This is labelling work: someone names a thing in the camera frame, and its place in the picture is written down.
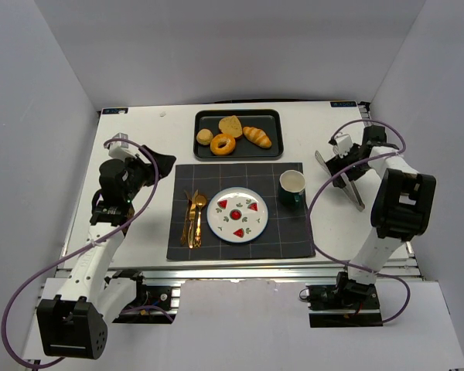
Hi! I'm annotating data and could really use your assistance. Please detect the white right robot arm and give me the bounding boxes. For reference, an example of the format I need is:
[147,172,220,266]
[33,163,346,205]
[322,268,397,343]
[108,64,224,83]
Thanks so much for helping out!
[326,125,436,305]

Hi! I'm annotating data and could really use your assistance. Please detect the orange bagel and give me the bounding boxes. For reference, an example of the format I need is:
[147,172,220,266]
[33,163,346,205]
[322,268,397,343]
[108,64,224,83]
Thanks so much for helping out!
[210,133,236,156]

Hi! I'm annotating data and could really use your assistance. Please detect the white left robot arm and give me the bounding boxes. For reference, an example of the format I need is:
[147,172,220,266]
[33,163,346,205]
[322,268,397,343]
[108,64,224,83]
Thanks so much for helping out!
[36,143,176,359]

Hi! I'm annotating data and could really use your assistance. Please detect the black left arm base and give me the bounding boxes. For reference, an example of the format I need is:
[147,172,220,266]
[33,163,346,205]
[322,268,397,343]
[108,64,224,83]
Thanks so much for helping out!
[104,269,176,325]

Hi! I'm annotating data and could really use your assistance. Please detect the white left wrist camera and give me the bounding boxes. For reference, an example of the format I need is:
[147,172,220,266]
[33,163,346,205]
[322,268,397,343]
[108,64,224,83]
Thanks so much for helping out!
[107,132,135,161]

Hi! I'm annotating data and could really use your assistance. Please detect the striped croissant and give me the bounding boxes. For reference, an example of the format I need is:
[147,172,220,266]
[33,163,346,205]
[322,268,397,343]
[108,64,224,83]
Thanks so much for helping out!
[243,127,272,148]

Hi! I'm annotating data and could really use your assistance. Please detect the small round bun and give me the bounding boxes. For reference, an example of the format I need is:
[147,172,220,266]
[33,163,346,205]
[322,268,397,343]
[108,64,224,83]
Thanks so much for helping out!
[196,128,213,146]

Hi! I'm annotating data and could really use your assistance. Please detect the right blue table label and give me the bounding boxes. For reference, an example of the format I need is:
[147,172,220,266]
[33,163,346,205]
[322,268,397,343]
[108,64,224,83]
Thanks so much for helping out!
[329,100,358,108]

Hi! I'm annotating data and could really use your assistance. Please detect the black baking tray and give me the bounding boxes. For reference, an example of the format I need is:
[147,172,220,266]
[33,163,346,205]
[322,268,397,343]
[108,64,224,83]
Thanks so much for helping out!
[193,109,284,161]

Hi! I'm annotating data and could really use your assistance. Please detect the metal serving tongs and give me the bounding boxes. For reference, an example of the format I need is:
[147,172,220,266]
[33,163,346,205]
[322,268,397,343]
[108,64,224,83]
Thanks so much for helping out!
[314,151,365,212]

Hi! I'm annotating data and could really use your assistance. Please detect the gold spoon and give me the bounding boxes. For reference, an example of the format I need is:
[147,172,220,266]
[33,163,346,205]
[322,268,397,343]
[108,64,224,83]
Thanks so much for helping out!
[193,194,207,248]

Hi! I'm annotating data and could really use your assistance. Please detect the left blue table label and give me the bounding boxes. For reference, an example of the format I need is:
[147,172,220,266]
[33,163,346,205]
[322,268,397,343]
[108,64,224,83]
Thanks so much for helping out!
[101,107,128,115]

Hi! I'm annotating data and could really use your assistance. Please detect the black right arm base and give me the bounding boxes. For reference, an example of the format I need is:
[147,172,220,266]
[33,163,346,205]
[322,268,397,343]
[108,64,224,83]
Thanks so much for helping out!
[299,284,383,328]

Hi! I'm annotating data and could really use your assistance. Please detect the blue table label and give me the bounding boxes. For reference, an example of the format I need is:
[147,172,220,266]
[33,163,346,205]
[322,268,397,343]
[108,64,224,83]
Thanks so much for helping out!
[329,100,358,108]
[101,107,128,115]

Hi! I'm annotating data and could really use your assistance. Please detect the toasted bread slice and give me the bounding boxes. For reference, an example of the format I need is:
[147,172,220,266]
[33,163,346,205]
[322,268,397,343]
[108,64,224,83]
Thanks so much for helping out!
[219,115,243,139]

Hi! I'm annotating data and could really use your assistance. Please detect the white strawberry pattern plate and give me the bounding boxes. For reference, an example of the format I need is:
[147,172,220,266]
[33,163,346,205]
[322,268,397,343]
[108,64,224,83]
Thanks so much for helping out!
[206,187,269,243]

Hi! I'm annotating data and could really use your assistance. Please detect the dark green mug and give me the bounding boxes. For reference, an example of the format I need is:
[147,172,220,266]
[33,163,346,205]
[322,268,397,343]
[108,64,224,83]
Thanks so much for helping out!
[278,170,305,209]

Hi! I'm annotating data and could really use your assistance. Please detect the gold fork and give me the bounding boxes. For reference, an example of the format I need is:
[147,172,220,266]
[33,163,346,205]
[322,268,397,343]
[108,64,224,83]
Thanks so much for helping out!
[180,190,192,246]

